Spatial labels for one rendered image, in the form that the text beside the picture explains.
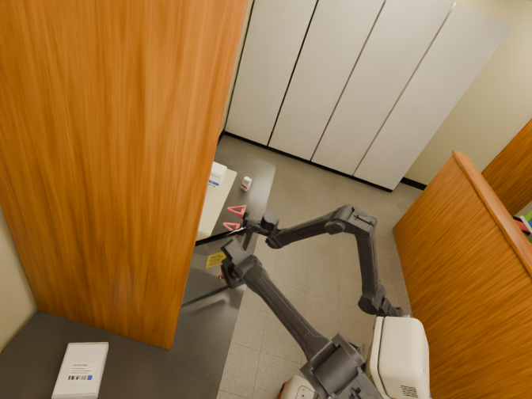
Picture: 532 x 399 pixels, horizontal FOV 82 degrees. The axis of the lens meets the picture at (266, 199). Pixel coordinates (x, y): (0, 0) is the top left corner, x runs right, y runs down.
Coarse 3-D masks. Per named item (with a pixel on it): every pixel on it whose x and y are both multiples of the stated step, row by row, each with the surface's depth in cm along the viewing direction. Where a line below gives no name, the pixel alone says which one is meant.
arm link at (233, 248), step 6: (234, 240) 96; (222, 246) 95; (228, 246) 93; (234, 246) 94; (240, 246) 96; (228, 252) 93; (234, 252) 93; (240, 252) 93; (228, 258) 96; (234, 258) 93; (240, 258) 93; (234, 264) 93; (234, 270) 93; (234, 276) 88; (240, 282) 89
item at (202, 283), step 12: (252, 228) 107; (204, 240) 96; (216, 240) 100; (228, 240) 104; (240, 240) 108; (204, 252) 101; (216, 252) 105; (192, 264) 102; (204, 264) 107; (192, 276) 108; (204, 276) 112; (216, 276) 118; (192, 288) 114; (204, 288) 119; (216, 288) 125; (228, 288) 131; (192, 300) 120
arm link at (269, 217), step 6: (264, 216) 127; (270, 216) 127; (264, 222) 127; (270, 222) 126; (276, 222) 127; (264, 228) 129; (270, 228) 129; (276, 228) 133; (270, 234) 130; (270, 240) 130; (270, 246) 131; (276, 246) 131
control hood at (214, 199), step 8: (232, 176) 105; (224, 184) 100; (208, 192) 95; (216, 192) 96; (224, 192) 97; (208, 200) 92; (216, 200) 93; (224, 200) 95; (208, 208) 90; (216, 208) 91; (208, 216) 88; (216, 216) 88; (200, 224) 85; (208, 224) 85; (200, 232) 83; (208, 232) 83
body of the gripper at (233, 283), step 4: (224, 260) 103; (228, 260) 104; (224, 264) 103; (228, 264) 103; (232, 264) 101; (224, 268) 103; (228, 268) 102; (232, 268) 99; (228, 272) 102; (232, 272) 99; (228, 276) 102; (232, 276) 101; (232, 280) 102; (236, 280) 103; (232, 284) 102; (236, 284) 102; (240, 284) 103; (232, 288) 101
